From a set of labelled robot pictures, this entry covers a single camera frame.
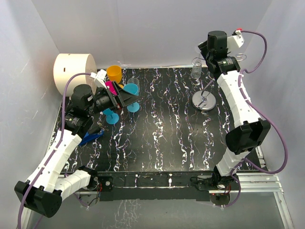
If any pink plastic wine glass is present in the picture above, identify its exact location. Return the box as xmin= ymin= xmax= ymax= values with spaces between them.
xmin=105 ymin=81 xmax=117 ymax=95

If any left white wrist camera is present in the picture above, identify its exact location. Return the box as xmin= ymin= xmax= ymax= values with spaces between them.
xmin=91 ymin=70 xmax=107 ymax=89

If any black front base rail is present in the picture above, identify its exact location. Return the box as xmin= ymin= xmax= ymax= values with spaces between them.
xmin=97 ymin=171 xmax=229 ymax=201

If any clear glass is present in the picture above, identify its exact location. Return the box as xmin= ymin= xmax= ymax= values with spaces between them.
xmin=127 ymin=77 xmax=140 ymax=88
xmin=191 ymin=58 xmax=202 ymax=79

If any purple cable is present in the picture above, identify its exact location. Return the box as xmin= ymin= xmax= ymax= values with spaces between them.
xmin=16 ymin=72 xmax=98 ymax=229
xmin=228 ymin=29 xmax=289 ymax=208

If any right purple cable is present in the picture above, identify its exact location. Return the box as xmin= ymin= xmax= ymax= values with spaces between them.
xmin=228 ymin=29 xmax=289 ymax=208

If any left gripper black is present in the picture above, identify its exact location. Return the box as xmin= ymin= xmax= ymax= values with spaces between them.
xmin=86 ymin=81 xmax=140 ymax=116

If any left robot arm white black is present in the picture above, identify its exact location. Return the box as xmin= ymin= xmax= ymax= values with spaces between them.
xmin=14 ymin=82 xmax=139 ymax=218

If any yellow plastic wine glass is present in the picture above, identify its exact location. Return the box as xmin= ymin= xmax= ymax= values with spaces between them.
xmin=105 ymin=65 xmax=123 ymax=88

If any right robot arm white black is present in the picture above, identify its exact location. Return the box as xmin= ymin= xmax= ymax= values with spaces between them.
xmin=196 ymin=30 xmax=271 ymax=189

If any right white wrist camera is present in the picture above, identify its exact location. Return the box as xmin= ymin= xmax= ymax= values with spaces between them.
xmin=227 ymin=28 xmax=244 ymax=52

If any blue black clip tool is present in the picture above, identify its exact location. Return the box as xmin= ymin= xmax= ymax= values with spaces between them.
xmin=79 ymin=127 xmax=104 ymax=146

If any blue wine glass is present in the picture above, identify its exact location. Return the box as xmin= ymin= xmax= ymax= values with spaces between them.
xmin=102 ymin=108 xmax=119 ymax=125
xmin=122 ymin=83 xmax=141 ymax=113

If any silver wire glass rack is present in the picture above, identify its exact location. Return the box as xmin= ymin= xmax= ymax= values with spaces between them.
xmin=192 ymin=46 xmax=247 ymax=111

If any blue wine glass front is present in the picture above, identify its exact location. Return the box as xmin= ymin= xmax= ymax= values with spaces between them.
xmin=102 ymin=108 xmax=119 ymax=125

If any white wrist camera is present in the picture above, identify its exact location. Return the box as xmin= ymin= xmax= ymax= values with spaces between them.
xmin=227 ymin=28 xmax=244 ymax=52
xmin=91 ymin=70 xmax=107 ymax=89

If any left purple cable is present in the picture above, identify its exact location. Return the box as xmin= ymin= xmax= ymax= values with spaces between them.
xmin=16 ymin=72 xmax=98 ymax=229

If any white cylindrical container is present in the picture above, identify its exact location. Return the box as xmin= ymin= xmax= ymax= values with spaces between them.
xmin=53 ymin=53 xmax=97 ymax=97

